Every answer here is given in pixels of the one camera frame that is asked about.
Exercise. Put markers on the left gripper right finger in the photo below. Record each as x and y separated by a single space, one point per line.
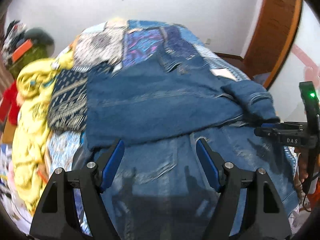
264 215

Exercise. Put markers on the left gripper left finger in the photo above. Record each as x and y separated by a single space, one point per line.
56 215

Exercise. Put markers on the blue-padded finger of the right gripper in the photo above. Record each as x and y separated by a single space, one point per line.
270 125

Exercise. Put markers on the blue denim jacket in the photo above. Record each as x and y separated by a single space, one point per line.
160 108

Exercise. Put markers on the pile of clothes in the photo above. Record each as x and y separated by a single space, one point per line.
15 32

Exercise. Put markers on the person's right hand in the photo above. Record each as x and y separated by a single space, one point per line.
302 163

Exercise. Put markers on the white wardrobe sliding door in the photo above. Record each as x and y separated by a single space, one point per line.
302 64

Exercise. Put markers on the brown wooden door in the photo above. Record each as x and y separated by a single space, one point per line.
272 39

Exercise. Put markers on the red plush toy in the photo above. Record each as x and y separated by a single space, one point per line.
9 106

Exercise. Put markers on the yellow cartoon blanket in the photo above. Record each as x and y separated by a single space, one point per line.
35 84

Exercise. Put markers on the blue patchwork bedspread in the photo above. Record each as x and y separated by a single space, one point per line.
119 45

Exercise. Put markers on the orange box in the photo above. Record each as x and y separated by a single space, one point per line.
21 50

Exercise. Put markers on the dark green plush cushion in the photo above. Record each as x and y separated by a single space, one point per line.
38 35

